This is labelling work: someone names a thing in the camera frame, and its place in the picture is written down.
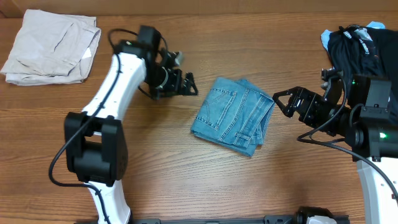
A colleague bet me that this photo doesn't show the light blue denim jeans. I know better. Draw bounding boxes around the light blue denim jeans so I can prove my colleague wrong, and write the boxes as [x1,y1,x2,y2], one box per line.
[191,77,275,157]

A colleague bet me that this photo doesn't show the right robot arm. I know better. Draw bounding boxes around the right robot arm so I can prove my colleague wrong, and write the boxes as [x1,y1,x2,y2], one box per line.
[272,72,397,223]

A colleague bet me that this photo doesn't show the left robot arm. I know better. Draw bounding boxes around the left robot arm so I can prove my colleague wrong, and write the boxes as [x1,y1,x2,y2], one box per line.
[49,26,198,223]

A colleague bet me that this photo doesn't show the light blue garment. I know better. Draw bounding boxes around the light blue garment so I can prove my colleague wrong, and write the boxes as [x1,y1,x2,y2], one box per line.
[320,21,386,50]

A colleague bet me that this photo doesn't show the black patterned garment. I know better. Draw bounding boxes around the black patterned garment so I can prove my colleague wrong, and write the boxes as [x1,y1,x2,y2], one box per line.
[327,25,397,115]

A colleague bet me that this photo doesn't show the folded beige trousers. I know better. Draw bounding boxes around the folded beige trousers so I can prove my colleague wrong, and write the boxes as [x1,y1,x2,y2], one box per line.
[1,9,101,86]

